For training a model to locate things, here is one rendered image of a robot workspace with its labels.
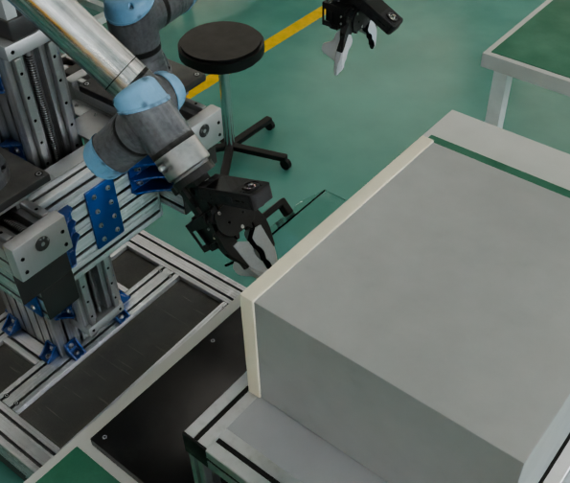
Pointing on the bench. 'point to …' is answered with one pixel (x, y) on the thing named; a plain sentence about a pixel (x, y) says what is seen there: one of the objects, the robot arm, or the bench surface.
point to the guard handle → (279, 208)
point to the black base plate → (174, 408)
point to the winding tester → (437, 322)
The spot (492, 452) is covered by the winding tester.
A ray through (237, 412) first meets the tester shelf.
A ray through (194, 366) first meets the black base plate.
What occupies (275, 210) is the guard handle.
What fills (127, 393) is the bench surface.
